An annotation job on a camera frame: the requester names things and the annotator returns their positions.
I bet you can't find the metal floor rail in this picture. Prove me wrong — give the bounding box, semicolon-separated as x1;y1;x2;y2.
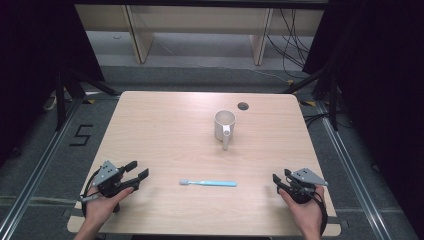
0;98;83;240
315;101;393;240

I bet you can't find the bundle of black cables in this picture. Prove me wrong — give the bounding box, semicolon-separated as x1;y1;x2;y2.
266;8;314;81

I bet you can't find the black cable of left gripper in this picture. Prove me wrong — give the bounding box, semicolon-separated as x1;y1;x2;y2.
81;168;102;219

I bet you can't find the beige wooden shelf unit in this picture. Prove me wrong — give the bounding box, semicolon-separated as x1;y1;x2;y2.
74;4;326;66

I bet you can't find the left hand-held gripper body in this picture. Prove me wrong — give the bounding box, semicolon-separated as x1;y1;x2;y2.
91;160;140;214

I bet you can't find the black metal stand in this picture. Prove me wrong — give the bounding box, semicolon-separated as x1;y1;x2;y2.
55;68;122;132
282;66;340;132

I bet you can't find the blue toothbrush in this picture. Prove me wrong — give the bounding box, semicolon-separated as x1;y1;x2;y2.
179;178;238;188

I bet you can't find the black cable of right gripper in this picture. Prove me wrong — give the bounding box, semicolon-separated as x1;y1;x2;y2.
309;190;329;237

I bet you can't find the white cup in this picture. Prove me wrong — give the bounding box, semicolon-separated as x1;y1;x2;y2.
213;109;237;152

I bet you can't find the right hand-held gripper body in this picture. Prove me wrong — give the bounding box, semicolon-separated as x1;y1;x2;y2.
279;167;329;205

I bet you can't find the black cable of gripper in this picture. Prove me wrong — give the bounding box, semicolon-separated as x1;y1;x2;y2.
309;190;329;237
81;168;102;219

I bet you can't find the person's left hand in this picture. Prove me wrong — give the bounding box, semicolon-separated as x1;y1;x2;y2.
79;185;135;230

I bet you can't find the person's right hand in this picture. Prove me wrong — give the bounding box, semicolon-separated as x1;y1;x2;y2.
278;184;326;235

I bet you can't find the white cable on floor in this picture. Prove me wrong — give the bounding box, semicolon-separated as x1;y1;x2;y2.
42;90;101;112

